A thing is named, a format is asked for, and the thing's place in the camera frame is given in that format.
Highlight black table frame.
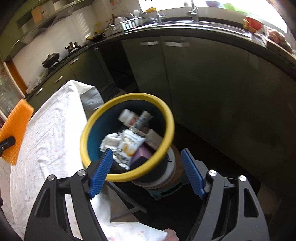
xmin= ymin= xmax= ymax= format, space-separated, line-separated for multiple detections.
xmin=107 ymin=181 xmax=148 ymax=223

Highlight black wok with lid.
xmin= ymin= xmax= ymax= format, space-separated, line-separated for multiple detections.
xmin=42 ymin=52 xmax=60 ymax=69

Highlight black gas stove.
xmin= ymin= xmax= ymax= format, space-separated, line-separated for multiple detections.
xmin=42 ymin=44 xmax=89 ymax=70

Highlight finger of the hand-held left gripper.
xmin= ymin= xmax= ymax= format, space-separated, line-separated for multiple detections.
xmin=0 ymin=136 xmax=16 ymax=151

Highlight red bowl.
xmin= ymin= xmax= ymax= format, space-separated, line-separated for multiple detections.
xmin=243 ymin=16 xmax=264 ymax=32

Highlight clear plastic bag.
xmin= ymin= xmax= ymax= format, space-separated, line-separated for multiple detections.
xmin=26 ymin=72 xmax=45 ymax=92

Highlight yellow rimmed trash bin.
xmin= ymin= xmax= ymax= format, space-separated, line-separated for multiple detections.
xmin=79 ymin=93 xmax=175 ymax=186

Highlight green lower cabinets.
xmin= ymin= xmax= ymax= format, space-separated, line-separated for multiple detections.
xmin=25 ymin=38 xmax=296 ymax=186

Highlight glass sliding door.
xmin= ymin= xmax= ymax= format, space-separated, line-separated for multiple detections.
xmin=0 ymin=61 xmax=26 ymax=121

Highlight teal plastic stool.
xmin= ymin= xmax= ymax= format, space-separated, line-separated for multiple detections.
xmin=148 ymin=178 xmax=192 ymax=201

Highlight black frying pan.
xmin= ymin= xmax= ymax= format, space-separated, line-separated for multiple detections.
xmin=87 ymin=32 xmax=107 ymax=41

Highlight cutting board with meat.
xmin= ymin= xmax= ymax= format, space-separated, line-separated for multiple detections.
xmin=264 ymin=25 xmax=296 ymax=55

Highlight white floral tablecloth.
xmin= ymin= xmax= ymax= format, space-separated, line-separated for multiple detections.
xmin=9 ymin=80 xmax=168 ymax=241

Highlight large steel faucet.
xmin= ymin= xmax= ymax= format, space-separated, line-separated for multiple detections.
xmin=186 ymin=0 xmax=199 ymax=21

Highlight green cabinets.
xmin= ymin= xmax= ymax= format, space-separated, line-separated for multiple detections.
xmin=0 ymin=0 xmax=95 ymax=62
xmin=25 ymin=38 xmax=296 ymax=186

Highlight steel range hood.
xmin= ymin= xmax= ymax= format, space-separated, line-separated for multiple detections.
xmin=20 ymin=9 xmax=75 ymax=43

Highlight black kitchen countertop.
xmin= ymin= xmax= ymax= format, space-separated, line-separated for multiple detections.
xmin=25 ymin=14 xmax=296 ymax=81

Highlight steel kitchen sink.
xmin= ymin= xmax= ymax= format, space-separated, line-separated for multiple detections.
xmin=136 ymin=20 xmax=252 ymax=41

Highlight purple box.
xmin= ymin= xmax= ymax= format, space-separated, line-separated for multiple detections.
xmin=131 ymin=146 xmax=154 ymax=168

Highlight silver snack wrapper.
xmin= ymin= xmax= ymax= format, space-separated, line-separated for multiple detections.
xmin=112 ymin=148 xmax=132 ymax=171

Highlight green upper cabinets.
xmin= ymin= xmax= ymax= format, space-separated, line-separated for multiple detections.
xmin=0 ymin=0 xmax=95 ymax=62

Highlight white tissue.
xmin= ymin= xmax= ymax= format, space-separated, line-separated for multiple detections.
xmin=100 ymin=133 xmax=123 ymax=152

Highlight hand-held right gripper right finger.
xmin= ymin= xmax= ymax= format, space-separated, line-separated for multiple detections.
xmin=181 ymin=148 xmax=270 ymax=241

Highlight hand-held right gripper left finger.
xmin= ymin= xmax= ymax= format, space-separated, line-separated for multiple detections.
xmin=24 ymin=148 xmax=114 ymax=241

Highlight white pill bottle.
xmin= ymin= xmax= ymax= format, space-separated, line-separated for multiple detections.
xmin=118 ymin=109 xmax=139 ymax=128

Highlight white orange packet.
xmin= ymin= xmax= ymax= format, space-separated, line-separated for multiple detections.
xmin=117 ymin=130 xmax=145 ymax=157

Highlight white bucket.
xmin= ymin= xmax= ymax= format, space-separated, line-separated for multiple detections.
xmin=132 ymin=146 xmax=176 ymax=189

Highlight white dish rack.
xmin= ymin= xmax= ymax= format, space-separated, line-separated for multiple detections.
xmin=105 ymin=16 xmax=144 ymax=33

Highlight orange bristle brush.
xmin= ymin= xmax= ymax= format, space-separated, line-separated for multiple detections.
xmin=0 ymin=98 xmax=35 ymax=165

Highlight window with blind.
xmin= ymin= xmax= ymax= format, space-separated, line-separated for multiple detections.
xmin=139 ymin=0 xmax=289 ymax=26

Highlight small steel faucet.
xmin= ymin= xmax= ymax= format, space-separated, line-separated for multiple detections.
xmin=144 ymin=0 xmax=166 ymax=24

